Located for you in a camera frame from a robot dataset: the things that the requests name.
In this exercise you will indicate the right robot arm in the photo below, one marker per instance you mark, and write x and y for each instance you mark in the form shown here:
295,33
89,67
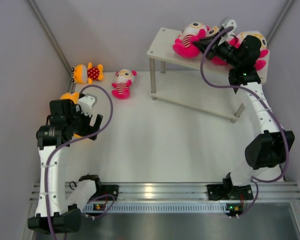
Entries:
271,144

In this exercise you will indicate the white two-tier shelf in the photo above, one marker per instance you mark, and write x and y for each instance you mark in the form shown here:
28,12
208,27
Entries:
178,80

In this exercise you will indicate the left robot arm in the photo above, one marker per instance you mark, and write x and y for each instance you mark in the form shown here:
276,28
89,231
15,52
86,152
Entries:
57,213

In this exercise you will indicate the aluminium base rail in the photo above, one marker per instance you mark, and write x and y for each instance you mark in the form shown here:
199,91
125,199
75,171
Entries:
195,192

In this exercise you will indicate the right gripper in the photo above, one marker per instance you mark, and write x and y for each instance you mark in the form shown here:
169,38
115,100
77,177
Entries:
203,44

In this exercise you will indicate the orange plush polka dress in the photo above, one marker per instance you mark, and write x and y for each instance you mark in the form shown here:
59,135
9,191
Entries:
76,136

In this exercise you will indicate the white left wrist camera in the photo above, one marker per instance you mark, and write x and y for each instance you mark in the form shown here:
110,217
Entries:
86,103

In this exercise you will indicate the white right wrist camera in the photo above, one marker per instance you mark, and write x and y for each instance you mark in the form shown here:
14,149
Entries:
227,22

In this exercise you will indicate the aluminium left frame rail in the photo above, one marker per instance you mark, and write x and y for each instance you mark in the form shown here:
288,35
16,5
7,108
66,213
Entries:
71,91

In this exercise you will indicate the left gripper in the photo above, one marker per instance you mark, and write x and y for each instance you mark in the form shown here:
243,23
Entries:
88,129

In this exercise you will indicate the white slotted cable duct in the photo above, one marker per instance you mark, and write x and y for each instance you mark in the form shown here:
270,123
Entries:
98,208

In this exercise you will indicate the pink panda plush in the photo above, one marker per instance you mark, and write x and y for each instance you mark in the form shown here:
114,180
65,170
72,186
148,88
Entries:
260,62
122,82
211,32
183,44

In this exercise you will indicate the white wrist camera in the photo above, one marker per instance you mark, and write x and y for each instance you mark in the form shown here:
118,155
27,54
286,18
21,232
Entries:
86,103
227,22

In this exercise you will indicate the orange plush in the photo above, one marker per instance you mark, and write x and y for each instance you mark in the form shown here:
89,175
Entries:
73,96
82,74

